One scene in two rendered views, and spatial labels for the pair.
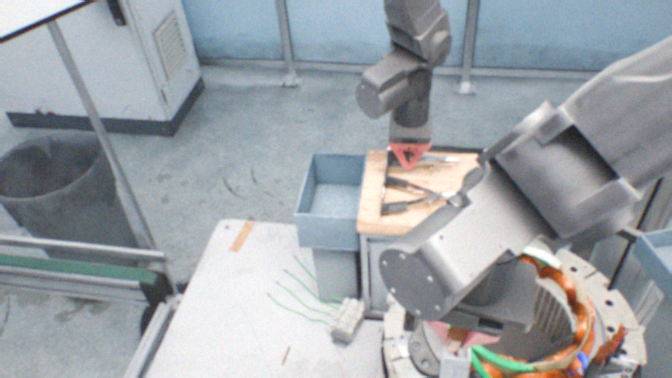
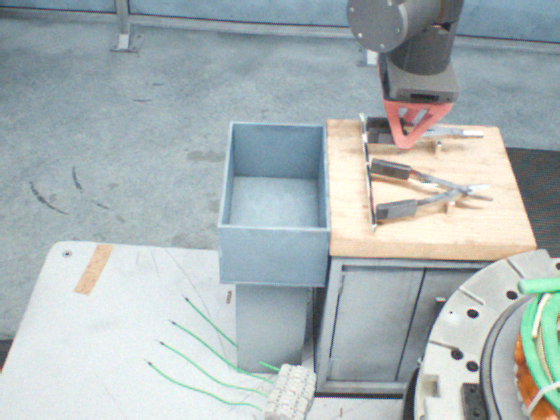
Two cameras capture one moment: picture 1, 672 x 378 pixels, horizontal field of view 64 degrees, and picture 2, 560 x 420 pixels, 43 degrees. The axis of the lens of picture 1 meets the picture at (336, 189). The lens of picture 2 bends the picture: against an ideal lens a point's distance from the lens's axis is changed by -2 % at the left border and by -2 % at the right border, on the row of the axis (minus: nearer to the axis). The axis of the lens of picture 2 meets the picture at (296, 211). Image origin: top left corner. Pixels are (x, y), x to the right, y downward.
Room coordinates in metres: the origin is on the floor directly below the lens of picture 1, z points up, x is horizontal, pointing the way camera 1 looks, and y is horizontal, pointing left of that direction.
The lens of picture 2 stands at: (0.16, 0.12, 1.55)
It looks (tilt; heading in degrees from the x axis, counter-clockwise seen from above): 44 degrees down; 345
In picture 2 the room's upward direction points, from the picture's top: 4 degrees clockwise
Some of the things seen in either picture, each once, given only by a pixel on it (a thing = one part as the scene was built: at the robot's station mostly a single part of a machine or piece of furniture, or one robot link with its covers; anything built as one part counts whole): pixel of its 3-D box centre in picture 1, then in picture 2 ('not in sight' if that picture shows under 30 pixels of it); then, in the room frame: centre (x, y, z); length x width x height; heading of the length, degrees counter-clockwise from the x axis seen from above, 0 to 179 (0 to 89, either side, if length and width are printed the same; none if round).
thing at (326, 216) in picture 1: (338, 236); (272, 263); (0.71, 0.01, 0.92); 0.17 x 0.11 x 0.28; 168
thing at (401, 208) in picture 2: (394, 206); (395, 209); (0.62, -0.09, 1.09); 0.04 x 0.01 x 0.02; 93
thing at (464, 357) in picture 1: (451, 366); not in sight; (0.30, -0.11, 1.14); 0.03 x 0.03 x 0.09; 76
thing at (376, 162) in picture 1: (420, 191); (421, 185); (0.68, -0.15, 1.05); 0.20 x 0.19 x 0.02; 78
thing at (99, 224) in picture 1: (78, 217); not in sight; (1.52, 1.00, 0.28); 0.38 x 0.37 x 0.56; 165
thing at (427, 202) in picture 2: (423, 200); (441, 198); (0.62, -0.14, 1.09); 0.06 x 0.01 x 0.01; 103
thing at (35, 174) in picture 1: (66, 197); not in sight; (1.52, 1.00, 0.39); 0.39 x 0.39 x 0.35
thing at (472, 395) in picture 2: (409, 317); (473, 403); (0.40, -0.08, 1.10); 0.03 x 0.01 x 0.01; 165
